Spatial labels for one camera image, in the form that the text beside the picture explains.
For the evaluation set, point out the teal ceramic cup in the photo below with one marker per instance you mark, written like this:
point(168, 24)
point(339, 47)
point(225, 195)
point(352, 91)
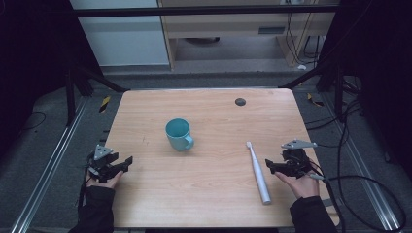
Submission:
point(178, 136)

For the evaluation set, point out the black curtain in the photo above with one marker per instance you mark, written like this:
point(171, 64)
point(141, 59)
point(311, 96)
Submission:
point(35, 64)
point(382, 64)

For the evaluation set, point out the light wooden desk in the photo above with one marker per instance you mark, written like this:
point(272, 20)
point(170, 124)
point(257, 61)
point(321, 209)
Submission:
point(226, 24)

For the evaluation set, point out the person's left hand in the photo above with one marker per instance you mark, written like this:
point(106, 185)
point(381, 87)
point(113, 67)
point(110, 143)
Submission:
point(108, 184)

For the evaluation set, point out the aluminium floor rail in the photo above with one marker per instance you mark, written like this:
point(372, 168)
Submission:
point(48, 168)
point(366, 181)

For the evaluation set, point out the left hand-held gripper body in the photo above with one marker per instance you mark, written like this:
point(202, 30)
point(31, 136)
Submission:
point(101, 161)

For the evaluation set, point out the small white floor object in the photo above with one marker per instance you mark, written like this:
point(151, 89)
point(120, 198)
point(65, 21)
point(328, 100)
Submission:
point(302, 67)

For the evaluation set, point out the black horizontal frame bar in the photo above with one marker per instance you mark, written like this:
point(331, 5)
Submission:
point(194, 11)

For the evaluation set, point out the white baseball bat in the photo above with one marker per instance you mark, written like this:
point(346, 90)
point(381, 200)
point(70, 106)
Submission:
point(259, 174)

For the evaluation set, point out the grey round table grommet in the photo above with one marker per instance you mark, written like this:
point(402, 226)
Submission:
point(240, 102)

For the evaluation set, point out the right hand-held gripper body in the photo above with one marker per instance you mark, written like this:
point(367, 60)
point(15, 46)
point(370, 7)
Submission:
point(296, 160)

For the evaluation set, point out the yellow black floor tape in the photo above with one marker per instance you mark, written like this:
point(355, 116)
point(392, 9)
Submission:
point(315, 100)
point(104, 104)

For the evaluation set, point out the white cabinet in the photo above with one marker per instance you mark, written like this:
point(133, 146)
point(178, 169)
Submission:
point(123, 39)

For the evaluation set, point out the person's right hand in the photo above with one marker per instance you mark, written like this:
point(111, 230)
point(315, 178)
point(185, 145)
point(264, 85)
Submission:
point(304, 187)

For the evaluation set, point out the black metal stand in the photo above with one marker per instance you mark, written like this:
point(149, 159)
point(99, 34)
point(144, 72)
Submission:
point(338, 93)
point(70, 97)

